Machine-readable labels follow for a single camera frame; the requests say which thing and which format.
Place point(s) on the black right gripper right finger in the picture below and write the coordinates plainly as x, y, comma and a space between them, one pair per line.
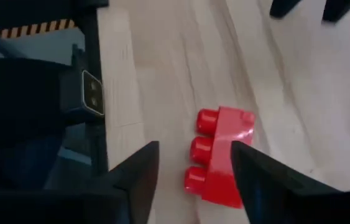
271, 193

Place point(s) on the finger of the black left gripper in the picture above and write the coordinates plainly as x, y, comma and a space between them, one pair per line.
283, 6
339, 7

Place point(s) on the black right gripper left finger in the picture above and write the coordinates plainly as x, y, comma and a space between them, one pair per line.
125, 193

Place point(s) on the table-level camera box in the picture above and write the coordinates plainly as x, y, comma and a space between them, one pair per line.
92, 93

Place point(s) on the red three-stud block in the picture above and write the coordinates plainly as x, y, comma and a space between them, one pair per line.
224, 130

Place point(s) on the large black equipment housing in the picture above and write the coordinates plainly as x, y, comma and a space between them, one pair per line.
13, 109

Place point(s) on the black mat with striped edges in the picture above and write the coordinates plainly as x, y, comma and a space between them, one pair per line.
38, 28

